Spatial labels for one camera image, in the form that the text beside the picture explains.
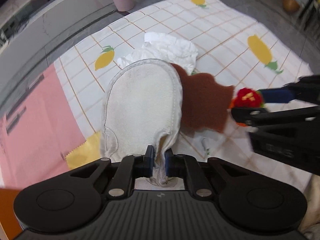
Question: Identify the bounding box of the white round cloth bag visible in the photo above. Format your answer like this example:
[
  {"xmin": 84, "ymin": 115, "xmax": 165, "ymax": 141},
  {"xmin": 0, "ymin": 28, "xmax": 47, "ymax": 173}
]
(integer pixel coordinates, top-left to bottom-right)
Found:
[{"xmin": 100, "ymin": 59, "xmax": 183, "ymax": 188}]

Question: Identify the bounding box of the brown felt piece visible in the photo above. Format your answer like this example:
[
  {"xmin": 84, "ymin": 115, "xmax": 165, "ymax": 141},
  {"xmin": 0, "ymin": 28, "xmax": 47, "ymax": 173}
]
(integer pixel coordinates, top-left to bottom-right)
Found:
[{"xmin": 172, "ymin": 63, "xmax": 235, "ymax": 133}]

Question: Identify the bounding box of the white tissue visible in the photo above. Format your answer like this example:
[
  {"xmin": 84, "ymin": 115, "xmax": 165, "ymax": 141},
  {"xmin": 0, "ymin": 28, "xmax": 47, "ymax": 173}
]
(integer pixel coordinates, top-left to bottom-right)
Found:
[{"xmin": 117, "ymin": 32, "xmax": 199, "ymax": 75}]

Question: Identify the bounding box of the orange cardboard box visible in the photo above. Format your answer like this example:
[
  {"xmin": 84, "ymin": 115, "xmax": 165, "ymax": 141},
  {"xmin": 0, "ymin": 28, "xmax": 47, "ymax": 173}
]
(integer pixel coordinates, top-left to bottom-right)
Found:
[{"xmin": 0, "ymin": 188, "xmax": 23, "ymax": 240}]

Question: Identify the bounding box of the orange crochet fruit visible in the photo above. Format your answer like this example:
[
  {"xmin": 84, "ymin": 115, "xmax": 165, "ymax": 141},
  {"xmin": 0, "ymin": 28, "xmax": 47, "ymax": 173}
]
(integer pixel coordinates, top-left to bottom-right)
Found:
[{"xmin": 228, "ymin": 87, "xmax": 266, "ymax": 127}]

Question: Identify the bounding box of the lemon pattern tablecloth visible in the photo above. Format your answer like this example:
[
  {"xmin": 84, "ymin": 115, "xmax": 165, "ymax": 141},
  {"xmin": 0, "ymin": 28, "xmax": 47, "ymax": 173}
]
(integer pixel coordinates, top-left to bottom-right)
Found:
[{"xmin": 53, "ymin": 0, "xmax": 315, "ymax": 193}]

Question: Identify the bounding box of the yellow cloth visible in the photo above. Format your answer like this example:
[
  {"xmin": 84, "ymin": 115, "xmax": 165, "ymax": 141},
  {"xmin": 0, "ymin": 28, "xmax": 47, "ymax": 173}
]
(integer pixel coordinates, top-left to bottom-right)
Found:
[{"xmin": 65, "ymin": 132, "xmax": 101, "ymax": 170}]

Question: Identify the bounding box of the brass bowl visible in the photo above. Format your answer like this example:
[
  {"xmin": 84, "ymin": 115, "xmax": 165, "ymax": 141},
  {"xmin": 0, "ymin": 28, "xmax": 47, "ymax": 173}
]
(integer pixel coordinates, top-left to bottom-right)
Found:
[{"xmin": 283, "ymin": 0, "xmax": 300, "ymax": 14}]

